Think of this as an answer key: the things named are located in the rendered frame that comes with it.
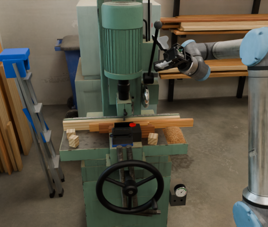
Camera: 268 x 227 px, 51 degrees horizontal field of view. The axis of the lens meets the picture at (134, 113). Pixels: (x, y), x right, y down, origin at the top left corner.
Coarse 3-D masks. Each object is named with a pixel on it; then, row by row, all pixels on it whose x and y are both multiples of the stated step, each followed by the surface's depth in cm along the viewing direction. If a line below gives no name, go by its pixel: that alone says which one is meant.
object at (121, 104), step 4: (116, 92) 144; (116, 96) 139; (116, 100) 137; (120, 100) 135; (124, 100) 135; (128, 100) 135; (116, 104) 140; (120, 104) 132; (124, 104) 132; (128, 104) 133; (132, 104) 135; (120, 108) 133; (124, 108) 133; (128, 108) 134; (120, 112) 134; (128, 112) 135
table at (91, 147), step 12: (84, 132) 141; (96, 132) 141; (156, 132) 141; (84, 144) 132; (96, 144) 132; (108, 144) 132; (144, 144) 132; (156, 144) 132; (168, 144) 132; (180, 144) 132; (60, 156) 128; (72, 156) 129; (84, 156) 130; (96, 156) 130; (108, 156) 128; (144, 156) 128
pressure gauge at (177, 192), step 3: (177, 186) 137; (180, 186) 137; (183, 186) 137; (174, 189) 138; (177, 189) 136; (180, 189) 137; (183, 189) 137; (186, 189) 137; (177, 192) 137; (180, 192) 138; (183, 192) 138; (186, 192) 138; (177, 195) 138; (180, 195) 139; (183, 195) 139
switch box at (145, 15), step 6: (144, 0) 151; (144, 6) 144; (150, 6) 144; (144, 12) 145; (150, 12) 145; (144, 18) 146; (150, 18) 147; (144, 24) 148; (150, 24) 148; (144, 30) 149; (150, 30) 149
